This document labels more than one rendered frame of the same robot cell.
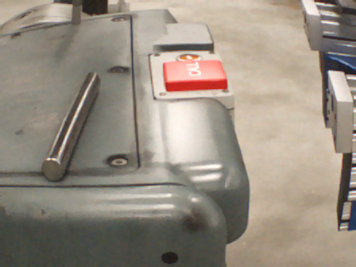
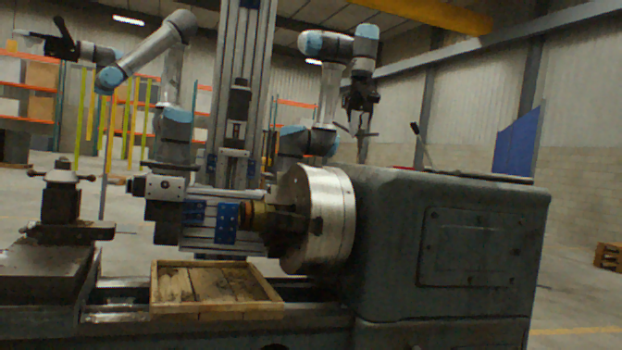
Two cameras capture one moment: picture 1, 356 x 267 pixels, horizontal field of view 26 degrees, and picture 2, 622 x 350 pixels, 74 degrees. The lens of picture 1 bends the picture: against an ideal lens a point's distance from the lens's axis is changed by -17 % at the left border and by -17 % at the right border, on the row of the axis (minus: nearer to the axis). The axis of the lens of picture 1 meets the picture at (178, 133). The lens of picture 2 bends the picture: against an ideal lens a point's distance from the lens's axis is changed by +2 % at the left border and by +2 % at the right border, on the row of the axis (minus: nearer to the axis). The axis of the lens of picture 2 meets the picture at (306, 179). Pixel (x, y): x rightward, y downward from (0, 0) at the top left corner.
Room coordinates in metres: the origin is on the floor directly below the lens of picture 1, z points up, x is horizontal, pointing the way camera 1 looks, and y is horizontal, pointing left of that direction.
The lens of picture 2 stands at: (1.65, 1.34, 1.25)
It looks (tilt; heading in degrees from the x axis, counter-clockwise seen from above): 3 degrees down; 252
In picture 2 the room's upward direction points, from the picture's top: 7 degrees clockwise
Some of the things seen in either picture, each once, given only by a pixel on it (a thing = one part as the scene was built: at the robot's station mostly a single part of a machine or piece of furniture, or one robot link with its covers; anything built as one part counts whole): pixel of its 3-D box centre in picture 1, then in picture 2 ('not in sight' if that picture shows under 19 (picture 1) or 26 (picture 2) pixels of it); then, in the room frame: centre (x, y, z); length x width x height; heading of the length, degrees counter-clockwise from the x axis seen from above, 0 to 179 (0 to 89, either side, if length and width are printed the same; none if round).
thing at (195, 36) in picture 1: (178, 43); not in sight; (1.01, 0.00, 1.24); 0.09 x 0.08 x 0.03; 3
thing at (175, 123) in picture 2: not in sight; (176, 123); (1.66, -0.49, 1.33); 0.13 x 0.12 x 0.14; 106
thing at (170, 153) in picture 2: not in sight; (174, 151); (1.66, -0.49, 1.21); 0.15 x 0.15 x 0.10
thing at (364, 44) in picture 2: not in sight; (366, 43); (1.10, 0.08, 1.65); 0.09 x 0.08 x 0.11; 83
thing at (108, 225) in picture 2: not in sight; (69, 231); (1.88, 0.19, 0.99); 0.20 x 0.10 x 0.05; 3
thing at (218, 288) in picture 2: not in sight; (210, 285); (1.53, 0.25, 0.89); 0.36 x 0.30 x 0.04; 93
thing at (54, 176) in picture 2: not in sight; (62, 175); (1.91, 0.19, 1.13); 0.08 x 0.08 x 0.03
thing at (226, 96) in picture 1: (190, 94); not in sight; (0.86, -0.01, 1.23); 0.13 x 0.08 x 0.05; 3
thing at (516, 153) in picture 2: not in sight; (504, 186); (-3.81, -4.46, 1.18); 4.12 x 0.80 x 2.35; 55
